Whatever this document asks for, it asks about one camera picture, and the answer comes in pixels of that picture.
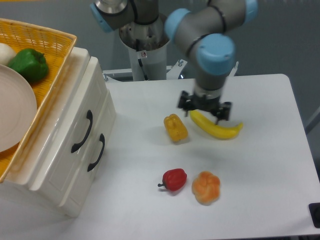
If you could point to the yellow bell pepper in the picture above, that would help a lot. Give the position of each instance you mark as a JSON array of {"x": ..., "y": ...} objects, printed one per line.
[{"x": 175, "y": 128}]

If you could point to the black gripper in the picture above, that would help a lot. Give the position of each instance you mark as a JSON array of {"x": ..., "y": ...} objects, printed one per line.
[{"x": 205, "y": 100}]

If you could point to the red bell pepper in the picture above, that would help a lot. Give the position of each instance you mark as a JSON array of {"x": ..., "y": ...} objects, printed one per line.
[{"x": 173, "y": 179}]

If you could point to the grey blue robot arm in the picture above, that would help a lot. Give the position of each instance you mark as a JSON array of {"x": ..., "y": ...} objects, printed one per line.
[{"x": 200, "y": 37}]

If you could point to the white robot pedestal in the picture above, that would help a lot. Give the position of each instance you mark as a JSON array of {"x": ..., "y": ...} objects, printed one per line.
[{"x": 147, "y": 52}]

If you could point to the white drawer cabinet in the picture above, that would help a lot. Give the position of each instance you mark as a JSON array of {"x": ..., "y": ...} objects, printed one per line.
[{"x": 16, "y": 186}]

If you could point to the black object at edge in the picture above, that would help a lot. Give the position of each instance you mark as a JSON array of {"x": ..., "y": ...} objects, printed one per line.
[{"x": 314, "y": 209}]

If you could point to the green bell pepper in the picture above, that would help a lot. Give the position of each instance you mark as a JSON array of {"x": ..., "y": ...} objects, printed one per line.
[{"x": 30, "y": 64}]

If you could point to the white metal bracket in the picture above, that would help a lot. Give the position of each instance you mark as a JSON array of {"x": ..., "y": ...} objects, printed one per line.
[{"x": 234, "y": 70}]

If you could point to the beige plate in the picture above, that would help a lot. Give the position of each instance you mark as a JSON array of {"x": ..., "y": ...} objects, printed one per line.
[{"x": 18, "y": 107}]

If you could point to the yellow banana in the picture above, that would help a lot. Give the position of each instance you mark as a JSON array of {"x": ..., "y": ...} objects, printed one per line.
[{"x": 215, "y": 130}]

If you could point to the orange knotted bread roll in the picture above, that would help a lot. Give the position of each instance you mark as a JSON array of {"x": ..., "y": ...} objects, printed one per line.
[{"x": 206, "y": 188}]

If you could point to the white round vegetable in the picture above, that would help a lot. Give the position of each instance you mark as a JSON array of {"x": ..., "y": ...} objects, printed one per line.
[{"x": 6, "y": 54}]

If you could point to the yellow woven basket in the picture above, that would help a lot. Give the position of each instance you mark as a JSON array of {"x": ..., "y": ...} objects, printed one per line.
[{"x": 48, "y": 49}]

